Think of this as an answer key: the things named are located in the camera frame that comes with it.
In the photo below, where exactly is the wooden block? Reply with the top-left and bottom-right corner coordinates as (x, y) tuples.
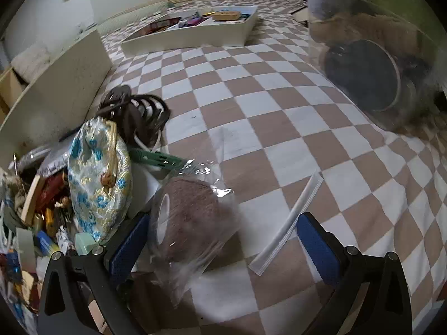
(211, 10), (242, 21)

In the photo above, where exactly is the black cord bundle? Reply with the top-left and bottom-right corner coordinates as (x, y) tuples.
(95, 86), (172, 151)

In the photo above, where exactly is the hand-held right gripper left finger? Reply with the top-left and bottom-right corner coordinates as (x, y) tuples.
(37, 213), (151, 335)

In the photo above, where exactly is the shallow white box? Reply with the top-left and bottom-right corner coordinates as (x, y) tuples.
(120, 4), (260, 57)

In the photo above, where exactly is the thin wooden board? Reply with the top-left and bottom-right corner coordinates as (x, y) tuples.
(20, 174), (47, 226)

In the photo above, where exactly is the brown bandage roll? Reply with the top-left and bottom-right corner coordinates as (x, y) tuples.
(148, 158), (246, 308)

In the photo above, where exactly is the large white box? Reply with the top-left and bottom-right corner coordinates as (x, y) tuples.
(0, 27), (114, 163)

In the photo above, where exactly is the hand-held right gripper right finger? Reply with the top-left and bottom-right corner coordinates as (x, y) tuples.
(296, 211), (413, 335)

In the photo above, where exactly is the clear bag with dark disc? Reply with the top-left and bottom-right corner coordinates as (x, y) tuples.
(301, 0), (447, 137)

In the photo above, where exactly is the green plastic comb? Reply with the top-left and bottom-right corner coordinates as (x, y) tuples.
(129, 147), (188, 170)

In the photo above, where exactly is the wooden headboard shelf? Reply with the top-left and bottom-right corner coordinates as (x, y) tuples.
(0, 66), (29, 123)

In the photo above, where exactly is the black round disc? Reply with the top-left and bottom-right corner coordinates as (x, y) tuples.
(322, 38), (402, 113)

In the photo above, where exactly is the brown fuzzy object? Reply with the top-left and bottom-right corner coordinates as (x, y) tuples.
(327, 10), (434, 78)

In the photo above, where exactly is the long green bolster pillow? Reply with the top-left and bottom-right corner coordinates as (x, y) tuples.
(97, 1), (176, 33)

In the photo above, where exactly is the floral brocade pouch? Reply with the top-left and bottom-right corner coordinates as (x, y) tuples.
(66, 117), (134, 245)

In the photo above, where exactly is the white plastic strip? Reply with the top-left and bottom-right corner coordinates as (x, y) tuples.
(248, 172), (324, 277)

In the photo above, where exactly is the fluffy white pillow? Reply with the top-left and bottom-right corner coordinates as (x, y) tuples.
(10, 43), (54, 82)

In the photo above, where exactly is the mint hair clip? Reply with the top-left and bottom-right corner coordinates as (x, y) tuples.
(74, 233), (97, 256)

